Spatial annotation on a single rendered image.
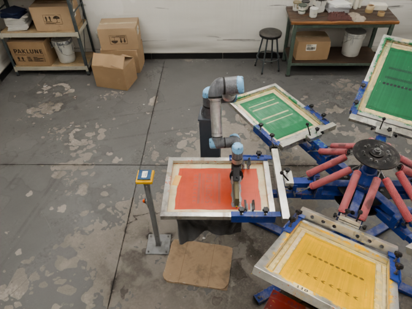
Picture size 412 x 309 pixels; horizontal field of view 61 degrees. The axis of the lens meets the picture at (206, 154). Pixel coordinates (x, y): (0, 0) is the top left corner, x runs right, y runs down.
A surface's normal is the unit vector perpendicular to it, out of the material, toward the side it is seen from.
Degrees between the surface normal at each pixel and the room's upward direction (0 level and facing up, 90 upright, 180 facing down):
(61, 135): 0
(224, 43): 90
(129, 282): 0
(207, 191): 0
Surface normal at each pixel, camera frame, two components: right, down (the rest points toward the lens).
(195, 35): -0.03, 0.68
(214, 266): -0.02, -0.73
